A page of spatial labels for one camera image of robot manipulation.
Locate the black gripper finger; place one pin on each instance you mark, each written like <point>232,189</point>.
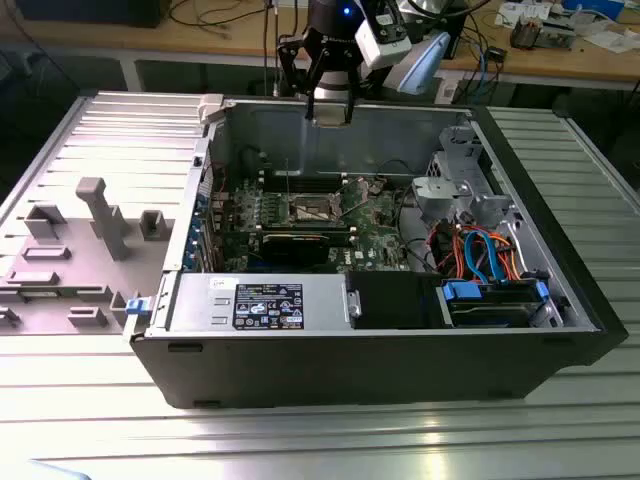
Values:
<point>311,100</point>
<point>355,75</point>

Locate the silver CPU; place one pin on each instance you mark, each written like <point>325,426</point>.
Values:
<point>330,119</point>

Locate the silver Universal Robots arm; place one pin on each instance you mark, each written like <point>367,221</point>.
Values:
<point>332,87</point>

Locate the CPU socket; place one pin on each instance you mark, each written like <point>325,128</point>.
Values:
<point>312,210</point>

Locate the wooden desk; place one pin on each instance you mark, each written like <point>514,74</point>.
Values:
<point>200,40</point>

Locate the green RAM stick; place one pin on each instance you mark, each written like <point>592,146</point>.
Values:
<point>305,231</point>

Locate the silver drive cage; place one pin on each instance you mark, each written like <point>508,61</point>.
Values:
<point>440,189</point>

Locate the small black adapter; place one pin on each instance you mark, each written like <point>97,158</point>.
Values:
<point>496,53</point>

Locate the black graphics card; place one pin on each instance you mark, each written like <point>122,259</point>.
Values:
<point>295,250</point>

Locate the green motherboard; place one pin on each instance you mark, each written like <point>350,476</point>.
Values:
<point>375,240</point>

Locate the white papers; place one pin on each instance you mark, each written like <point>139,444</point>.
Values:
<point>515,10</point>

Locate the small component box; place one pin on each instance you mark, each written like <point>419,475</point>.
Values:
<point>525,35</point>

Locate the grey circuit device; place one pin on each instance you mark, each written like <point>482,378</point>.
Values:
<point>557,35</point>

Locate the black plastic shroud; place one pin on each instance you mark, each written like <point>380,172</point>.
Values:
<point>390,300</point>

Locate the grey power supply unit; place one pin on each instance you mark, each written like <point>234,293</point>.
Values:
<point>200,300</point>

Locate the black equipment case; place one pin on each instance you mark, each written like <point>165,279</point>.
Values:
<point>90,12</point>

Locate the blue box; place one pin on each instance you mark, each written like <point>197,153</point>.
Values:
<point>595,6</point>

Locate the white plastic bags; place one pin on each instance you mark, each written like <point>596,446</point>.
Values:
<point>610,40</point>

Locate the hard disk in blue carrier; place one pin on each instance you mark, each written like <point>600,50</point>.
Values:
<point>490,305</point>

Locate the blue plastic case latch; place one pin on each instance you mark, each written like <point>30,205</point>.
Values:
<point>138,307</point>

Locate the black open PC case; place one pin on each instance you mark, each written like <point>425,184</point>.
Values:
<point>350,370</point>

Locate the grey parts rack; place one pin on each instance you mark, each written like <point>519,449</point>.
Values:
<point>75,270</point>

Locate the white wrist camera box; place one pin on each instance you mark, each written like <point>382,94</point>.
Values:
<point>382,40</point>

